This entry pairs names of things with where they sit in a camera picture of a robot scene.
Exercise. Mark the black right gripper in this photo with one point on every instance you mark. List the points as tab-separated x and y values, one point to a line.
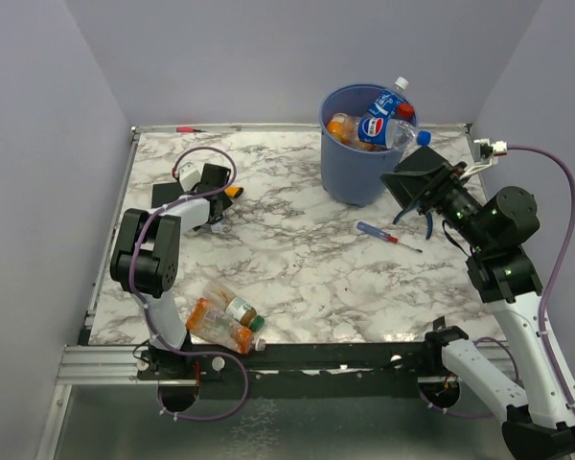
448	176

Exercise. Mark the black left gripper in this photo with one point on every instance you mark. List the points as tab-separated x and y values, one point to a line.
225	200

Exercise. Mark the Pepsi bottle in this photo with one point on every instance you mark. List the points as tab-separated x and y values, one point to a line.
391	134

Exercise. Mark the red cap tea bottle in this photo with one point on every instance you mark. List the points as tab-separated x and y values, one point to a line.
405	112

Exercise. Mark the blue label water bottle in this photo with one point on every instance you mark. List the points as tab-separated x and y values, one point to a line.
386	103

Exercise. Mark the small orange juice bottle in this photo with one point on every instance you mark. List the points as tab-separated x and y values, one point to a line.
353	138

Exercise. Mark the green cap bottle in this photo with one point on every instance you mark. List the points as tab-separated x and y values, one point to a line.
238	308

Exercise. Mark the orange bottle white cap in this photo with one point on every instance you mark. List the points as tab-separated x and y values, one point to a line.
217	327

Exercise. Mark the small clear crushed bottle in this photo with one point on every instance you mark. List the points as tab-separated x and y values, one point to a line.
219	227

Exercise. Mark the orange bottle front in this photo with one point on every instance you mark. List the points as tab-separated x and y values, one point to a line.
339	128

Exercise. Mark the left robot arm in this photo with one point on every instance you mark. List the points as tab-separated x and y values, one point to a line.
144	260

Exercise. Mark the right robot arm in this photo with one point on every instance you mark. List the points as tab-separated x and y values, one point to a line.
537	415

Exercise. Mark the blue plastic bin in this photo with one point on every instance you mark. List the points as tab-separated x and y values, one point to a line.
349	175

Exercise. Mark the orange utility knife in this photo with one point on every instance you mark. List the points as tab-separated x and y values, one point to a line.
234	192

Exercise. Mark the black box left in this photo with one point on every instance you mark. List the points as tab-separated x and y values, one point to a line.
165	193

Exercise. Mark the red marker pen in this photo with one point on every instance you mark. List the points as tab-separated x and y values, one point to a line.
189	129

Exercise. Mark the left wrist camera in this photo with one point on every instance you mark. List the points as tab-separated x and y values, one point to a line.
187	175

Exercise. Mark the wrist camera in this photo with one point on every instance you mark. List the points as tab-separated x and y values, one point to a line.
187	175
489	151

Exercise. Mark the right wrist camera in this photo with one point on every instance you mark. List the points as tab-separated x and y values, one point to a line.
489	151

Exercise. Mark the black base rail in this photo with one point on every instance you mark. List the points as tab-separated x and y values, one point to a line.
298	371

